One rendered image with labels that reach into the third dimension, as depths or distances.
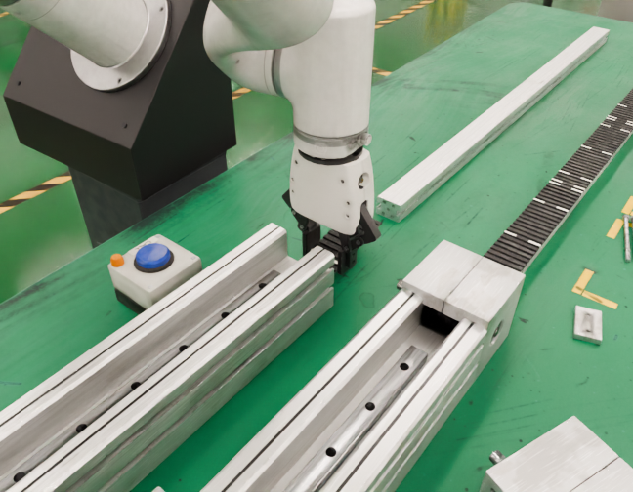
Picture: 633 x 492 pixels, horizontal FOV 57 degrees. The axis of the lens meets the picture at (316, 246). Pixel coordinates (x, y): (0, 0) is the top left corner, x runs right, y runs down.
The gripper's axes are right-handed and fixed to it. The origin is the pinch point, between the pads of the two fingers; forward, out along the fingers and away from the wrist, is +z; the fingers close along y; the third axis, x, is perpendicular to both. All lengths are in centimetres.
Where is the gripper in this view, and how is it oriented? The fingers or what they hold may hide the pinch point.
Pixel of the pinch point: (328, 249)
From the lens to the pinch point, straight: 76.6
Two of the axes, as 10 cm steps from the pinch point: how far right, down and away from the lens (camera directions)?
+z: 0.0, 7.8, 6.3
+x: -6.2, 4.9, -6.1
